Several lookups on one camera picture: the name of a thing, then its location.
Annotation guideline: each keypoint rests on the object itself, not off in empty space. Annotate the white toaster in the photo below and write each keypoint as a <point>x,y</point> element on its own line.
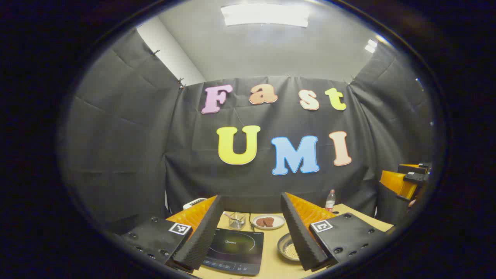
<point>193,202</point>

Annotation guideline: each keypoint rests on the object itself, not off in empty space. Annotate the black induction cooktop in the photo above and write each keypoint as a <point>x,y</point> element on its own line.
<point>236,248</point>

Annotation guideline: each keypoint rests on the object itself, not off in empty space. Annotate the clear bottle with red label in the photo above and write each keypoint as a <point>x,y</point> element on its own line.
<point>330,202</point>

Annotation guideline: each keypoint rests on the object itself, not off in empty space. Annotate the brown meat piece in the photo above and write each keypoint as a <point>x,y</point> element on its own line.
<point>269,221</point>
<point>260,222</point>

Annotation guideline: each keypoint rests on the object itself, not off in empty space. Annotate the pile of soybeans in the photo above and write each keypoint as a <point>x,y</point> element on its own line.
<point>293,252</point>

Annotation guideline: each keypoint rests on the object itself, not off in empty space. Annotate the white round plate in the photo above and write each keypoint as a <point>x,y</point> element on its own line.
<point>279,221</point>

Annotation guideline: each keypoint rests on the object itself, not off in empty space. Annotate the small ceiling light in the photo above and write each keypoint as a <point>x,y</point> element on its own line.
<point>371,45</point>

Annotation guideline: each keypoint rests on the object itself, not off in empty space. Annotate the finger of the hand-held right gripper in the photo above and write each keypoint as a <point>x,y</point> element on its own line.
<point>412,168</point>
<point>393,180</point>

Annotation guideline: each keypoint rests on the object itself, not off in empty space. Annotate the black backdrop cloth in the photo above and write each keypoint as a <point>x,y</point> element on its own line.
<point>155,155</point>

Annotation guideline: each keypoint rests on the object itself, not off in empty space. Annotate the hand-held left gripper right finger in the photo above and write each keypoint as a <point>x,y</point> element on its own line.
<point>300,232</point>

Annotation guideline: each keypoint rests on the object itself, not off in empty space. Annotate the large ceiling light panel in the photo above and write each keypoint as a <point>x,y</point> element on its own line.
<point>265,14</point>

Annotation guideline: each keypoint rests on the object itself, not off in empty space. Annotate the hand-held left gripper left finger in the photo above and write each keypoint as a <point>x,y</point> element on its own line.
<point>201,236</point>

